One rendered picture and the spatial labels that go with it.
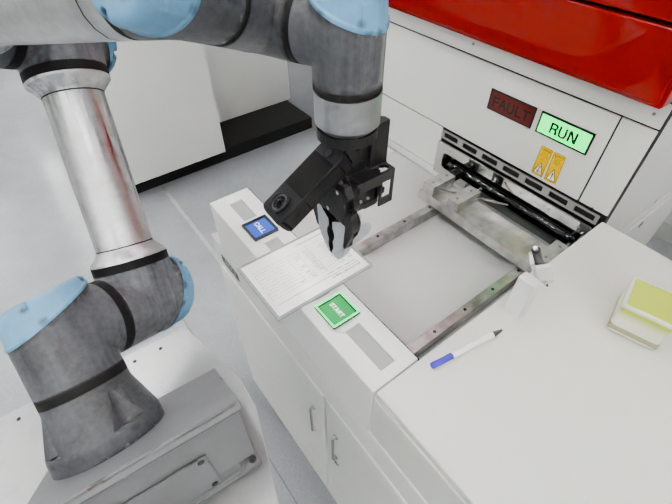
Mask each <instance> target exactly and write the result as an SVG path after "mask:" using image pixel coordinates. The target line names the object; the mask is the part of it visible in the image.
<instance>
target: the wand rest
mask: <svg viewBox="0 0 672 504"><path fill-rule="evenodd" d="M529 260H530V267H531V270H532V271H531V272H530V274H529V273H528V272H527V271H526V272H524V273H523V274H522V275H520V276H519V277H518V279H517V281H516V283H515V285H514V287H513V290H512V292H511V294H510V296H509V298H508V300H507V302H506V305H505V307H504V310H505V311H507V312H508V313H509V314H511V315H512V316H513V317H514V318H516V319H517V320H518V319H519V318H521V317H522V316H523V315H524V314H525V313H526V311H527V309H528V307H529V305H530V303H531V302H532V300H533V298H534V296H535V294H536V292H537V290H538V288H539V287H540V285H541V283H542V284H543V285H546V284H547V283H548V282H553V273H552V266H551V263H550V264H541V265H535V262H534V259H533V255H532V252H531V251H530V252H529Z"/></svg>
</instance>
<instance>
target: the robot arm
mask: <svg viewBox="0 0 672 504"><path fill-rule="evenodd" d="M388 4H389V0H0V69H9V70H17V71H18V73H19V76H20V78H21V81H22V84H23V87H24V89H25V90H26V91H28V92H29V93H31V94H33V95H34V96H36V97H38V98H39V99H40V100H41V102H42V104H43V107H44V110H45V113H46V115H47V118H48V121H49V124H50V127H51V129H52V132H53V135H54V138H55V141H56V143H57V146H58V149H59V152H60V155H61V157H62V160H63V163H64V166H65V169H66V171H67V174H68V177H69V180H70V183H71V185H72V188H73V191H74V194H75V197H76V199H77V202H78V205H79V208H80V211H81V213H82V216H83V219H84V222H85V224H86V227H87V230H88V233H89V236H90V238H91V241H92V244H93V247H94V250H95V252H96V257H95V259H94V261H93V262H92V264H91V266H90V271H91V274H92V276H93V279H94V281H93V282H90V283H88V282H87V280H86V279H84V278H83V277H82V276H80V275H78V276H75V277H73V278H70V279H68V280H66V281H64V282H62V283H60V284H58V285H56V286H54V287H52V288H49V289H47V290H45V291H43V292H41V293H39V294H37V295H35V296H34V297H32V298H30V299H28V300H26V301H24V302H22V303H20V304H18V305H16V306H14V307H12V308H11V309H9V310H7V311H5V312H4V313H3V314H1V315H0V339H1V341H2V344H3V346H4V349H3V351H4V353H5V354H8V356H9V358H10V360H11V362H12V364H13V366H14V368H15V369H16V371H17V373H18V375H19V377H20V379H21V381H22V383H23V385H24V387H25V389H26V391H27V393H28V395H29V397H30V399H31V400H32V402H33V404H34V406H35V408H36V410H37V412H38V414H39V416H40V419H41V424H42V435H43V446H44V457H45V464H46V467H47V469H48V471H49V473H50V475H51V477H52V479H53V480H62V479H66V478H70V477H72V476H75V475H78V474H80V473H82V472H85V471H87V470H89V469H91V468H93V467H95V466H97V465H99V464H101V463H102V462H104V461H106V460H108V459H109V458H111V457H113V456H115V455H116V454H118V453H119V452H121V451H123V450H124V449H126V448H127V447H129V446H130V445H132V444H133V443H134V442H136V441H137V440H139V439H140V438H141V437H143V436H144V435H145V434H146V433H148V432H149V431H150V430H151V429H152V428H153V427H154V426H155V425H156V424H157V423H158V422H159V421H160V420H161V419H162V417H163V416H164V410H163V408H162V406H161V404H160V402H159V400H158V398H157V397H156V396H155V395H153V394H152V393H151V392H150V391H149V390H148V389H147V388H146V387H145V386H144V385H143V384H142V383H141V382H140V381H139V380H138V379H137V378H136V377H135V376H134V375H133V374H131V372H130V371H129V369H128V367H127V365H126V363H125V361H124V359H123V357H122V355H121V353H122V352H124V351H125V350H128V349H129V348H131V347H133V346H135V345H137V344H139V343H141V342H142V341H144V340H146V339H148V338H150V337H152V336H154V335H155V334H157V333H159V332H162V331H165V330H167V329H169V328H171V327H172V326H173V325H174V324H175V323H177V322H178V321H180V320H182V319H183V318H184V317H185V316H186V315H187V314H188V313H189V311H190V308H191V307H192V305H193V301H194V283H193V279H192V276H191V274H190V272H189V270H188V268H187V267H186V266H185V265H184V266H183V265H182V264H183V262H182V261H181V260H180V259H178V258H177V257H174V256H170V255H168V252H167V249H166V246H164V245H162V244H160V243H158V242H156V241H155V240H154V239H153V238H152V235H151V232H150V229H149V225H148V222H147V219H146V216H145V213H144V210H143V207H142V204H141V201H140V198H139V195H138V192H137V189H136V186H135V183H134V180H133V177H132V174H131V171H130V168H129V165H128V162H127V159H126V156H125V153H124V150H123V147H122V144H121V141H120V138H119V134H118V131H117V128H116V125H115V122H114V119H113V116H112V113H111V110H110V107H109V104H108V101H107V98H106V95H105V89H106V88H107V86H108V84H109V83H110V81H111V77H110V72H111V71H112V69H113V68H114V66H115V63H116V59H117V56H116V55H115V53H114V51H117V42H119V41H154V40H180V41H188V42H194V43H199V44H205V45H210V46H217V47H222V48H228V49H233V50H239V51H242V52H247V53H255V54H260V55H265V56H269V57H273V58H277V59H281V60H285V61H289V62H293V63H297V64H302V65H308V66H311V67H312V86H313V98H314V119H315V124H316V135H317V138H318V140H319V141H320V142H321V143H320V144H319V146H318V147H317V148H316V149H315V150H314V151H313V152H312V153H311V154H310V155H309V156H308V157H307V158H306V159H305V160H304V161H303V162H302V163H301V164H300V166H299V167H298V168H297V169H296V170H295V171H294V172H293V173H292V174H291V175H290V176H289V177H288V178H287V179H286V180H285V181H284V182H283V183H282V184H281V185H280V187H279V188H278V189H277V190H276V191H275V192H274V193H273V194H272V195H271V196H270V197H269V198H268V199H267V200H266V201H265V202H264V204H263V207H264V210H265V211H266V213H267V214H268V215H269V216H270V217H271V218H272V219H273V221H274V222H275V223H276V224H277V225H279V226H280V227H281V228H283V229H284V230H286V231H292V230H293V229H294V228H295V227H296V226H297V225H298V224H299V223H300V222H301V221H302V220H303V219H304V218H305V217H306V216H307V215H308V214H309V213H310V212H311V211H312V210H314V214H315V217H316V221H317V224H318V225H319V228H320V231H321V234H322V236H323V239H324V241H325V243H326V246H327V248H328V250H329V251H330V252H331V253H332V254H333V255H334V256H335V257H336V258H337V259H341V258H343V257H344V256H346V255H347V254H348V252H349V251H350V249H351V247H352V246H353V245H355V244H356V243H357V242H359V241H360V240H361V239H363V238H364V237H365V236H366V235H368V234H369V232H370V231H371V228H372V225H371V223H361V214H360V213H359V212H358V211H360V210H362V209H366V208H368V207H370V206H372V205H374V204H376V202H377V199H378V204H377V206H381V205H383V204H385V203H387V202H389V201H391V200H392V192H393V184H394V175H395V167H393V166H392V165H390V164H389V163H387V161H386V159H387V149H388V138H389V128H390V119H389V118H387V117H386V116H381V107H382V95H383V77H384V65H385V52H386V40H387V30H388V28H389V24H390V17H389V14H388ZM384 167H385V168H388V169H387V170H385V171H383V172H380V171H381V170H380V169H379V168H384ZM387 180H390V188H389V194H387V195H385V196H383V197H382V193H384V189H385V187H384V186H383V182H385V181H387Z"/></svg>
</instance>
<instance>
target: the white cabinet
mask: <svg viewBox="0 0 672 504"><path fill-rule="evenodd" d="M212 239H213V238H212ZM213 243H214V246H215V249H216V253H217V256H218V260H219V263H220V267H221V270H222V274H223V277H224V280H225V284H226V287H227V291H228V294H229V298H230V301H231V305H232V308H233V312H234V315H235V318H236V322H237V325H238V329H239V332H240V336H241V339H242V343H243V346H244V349H245V353H246V356H247V360H248V363H249V367H250V370H251V374H252V377H253V379H254V381H255V382H256V384H257V385H258V387H259V388H260V390H261V391H262V393H263V394H264V396H265V397H266V399H267V400H268V401H269V403H270V404H271V406H272V407H273V409H274V410H275V412H276V413H277V415H278V416H279V418H280V419H281V421H282V422H283V424H284V425H285V427H286V428H287V430H288V431H289V433H290V434H291V436H292V437H293V439H294V440H295V442H296V443H297V444H298V446H299V447H300V449H301V450H302V452H303V453H304V455H305V456H306V458H307V459H308V461H309V462H310V464H311V465H312V467H313V468H314V470H315V471H316V473H317V474H318V476H319V477H320V479H321V480H322V482H323V483H324V485H325V486H326V487H327V489H328V490H329V492H330V493H331V495H332V496H333V498H334V499H335V501H336V502H337V504H428V503H427V501H426V500H425V499H424V498H423V496H422V495H421V494H420V493H419V491H418V490H417V489H416V488H415V486H414V485H413V484H412V483H411V482H410V480H409V479H408V478H407V477H406V475H405V474H404V473H403V472H402V470H401V469H400V468H399V467H398V465H397V464H396V463H395V462H394V460H393V459H392V458H391V457H390V455H389V454H388V453H387V452H386V450H385V449H384V448H383V447H382V446H381V444H380V443H379V442H378V441H377V439H376V438H375V437H374V436H373V434H372V433H371V432H370V430H369V431H367V430H366V428H365V427H364V426H363V425H362V423H361V422H360V421H359V420H358V418H357V417H356V416H355V415H354V413H353V412H352V411H351V410H350V408H349V407H348V406H347V405H346V403H345V402H344V401H343V400H342V398H341V397H340V396H339V395H338V393H337V392H336V391H335V390H334V388H333V387H332V386H331V385H330V383H329V382H328V381H327V380H326V378H325V377H324V376H323V375H322V373H321V372H320V371H319V370H318V369H317V367H316V366H315V365H314V364H313V362H312V361H311V360H310V359H309V357H308V356H307V355H306V354H305V352H304V351H303V350H302V349H301V347H300V346H299V345H298V344H297V342H296V341H295V340H294V339H293V337H292V336H291V335H290V334H289V332H288V331H287V330H286V329H285V327H284V326H283V325H282V324H281V322H280V321H279V322H278V321H277V320H276V318H275V317H274V316H273V315H272V313H271V312H270V311H269V310H268V308H267V307H266V306H265V304H264V303H263V302H262V301H261V299H260V298H259V297H258V296H257V294H256V293H255V292H254V291H253V289H252V288H251V287H250V286H249V284H248V283H247V282H246V281H245V279H244V278H243V277H242V276H241V274H240V273H239V272H238V270H237V269H236V268H237V267H236V266H235V265H234V264H233V262H232V261H231V260H230V259H229V257H228V256H227V255H226V254H225V253H224V251H223V250H222V249H221V248H220V246H219V245H218V244H217V243H216V241H215V240H214V239H213Z"/></svg>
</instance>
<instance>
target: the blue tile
mask: <svg viewBox="0 0 672 504"><path fill-rule="evenodd" d="M245 227H246V228H247V229H248V230H249V231H250V232H251V234H252V235H253V236H254V237H255V238H257V237H259V236H261V235H263V234H265V233H267V232H269V231H272V230H274V229H275V228H274V227H273V226H272V225H271V224H270V223H269V222H268V221H267V220H266V219H265V218H261V219H259V220H257V221H255V222H253V223H251V224H248V225H246V226H245Z"/></svg>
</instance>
